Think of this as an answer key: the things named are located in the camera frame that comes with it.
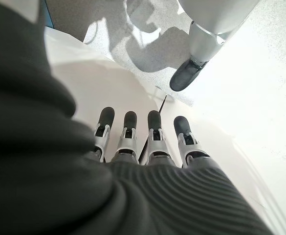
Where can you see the left robot hand black glove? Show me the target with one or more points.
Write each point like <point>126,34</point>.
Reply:
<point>59,183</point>

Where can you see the left white robot leg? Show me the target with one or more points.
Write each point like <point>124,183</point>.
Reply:
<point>206,39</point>

